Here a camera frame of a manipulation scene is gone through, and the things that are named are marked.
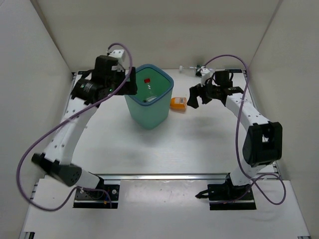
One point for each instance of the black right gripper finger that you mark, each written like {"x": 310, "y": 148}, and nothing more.
{"x": 194, "y": 92}
{"x": 205, "y": 99}

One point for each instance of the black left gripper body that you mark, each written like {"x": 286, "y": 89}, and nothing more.
{"x": 119, "y": 75}

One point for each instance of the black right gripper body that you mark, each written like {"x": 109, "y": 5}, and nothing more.
{"x": 210, "y": 90}

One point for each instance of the red-label clear water bottle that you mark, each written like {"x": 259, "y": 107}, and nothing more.
{"x": 149, "y": 89}

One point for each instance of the black-label clear bottle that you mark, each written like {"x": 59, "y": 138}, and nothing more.
{"x": 150, "y": 99}

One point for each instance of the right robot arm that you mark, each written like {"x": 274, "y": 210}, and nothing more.
{"x": 263, "y": 141}

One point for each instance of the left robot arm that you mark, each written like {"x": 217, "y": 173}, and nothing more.
{"x": 56, "y": 160}

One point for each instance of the green plastic bin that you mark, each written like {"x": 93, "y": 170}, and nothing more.
{"x": 150, "y": 106}

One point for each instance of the dark blue right sticker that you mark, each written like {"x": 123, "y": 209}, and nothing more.
{"x": 235, "y": 70}

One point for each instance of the dark blue sticker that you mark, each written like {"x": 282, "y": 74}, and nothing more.
{"x": 235, "y": 70}
{"x": 83, "y": 72}

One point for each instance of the dark blue left sticker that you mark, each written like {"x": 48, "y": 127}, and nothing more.
{"x": 83, "y": 72}

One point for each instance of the orange juice bottle right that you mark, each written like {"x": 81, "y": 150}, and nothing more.
{"x": 178, "y": 104}

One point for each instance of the green-label clear bottle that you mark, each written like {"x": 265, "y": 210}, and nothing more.
{"x": 190, "y": 67}

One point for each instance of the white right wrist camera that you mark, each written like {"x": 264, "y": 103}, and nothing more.
{"x": 204, "y": 73}

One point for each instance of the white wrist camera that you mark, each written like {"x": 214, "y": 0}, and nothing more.
{"x": 120, "y": 54}
{"x": 204, "y": 73}

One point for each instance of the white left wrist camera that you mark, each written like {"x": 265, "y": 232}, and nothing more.
{"x": 120, "y": 54}

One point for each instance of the aluminium table edge rail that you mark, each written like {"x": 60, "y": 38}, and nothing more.
{"x": 163, "y": 176}

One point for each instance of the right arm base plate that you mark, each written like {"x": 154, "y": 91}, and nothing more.
{"x": 225, "y": 198}

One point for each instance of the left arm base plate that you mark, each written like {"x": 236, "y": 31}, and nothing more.
{"x": 98, "y": 200}

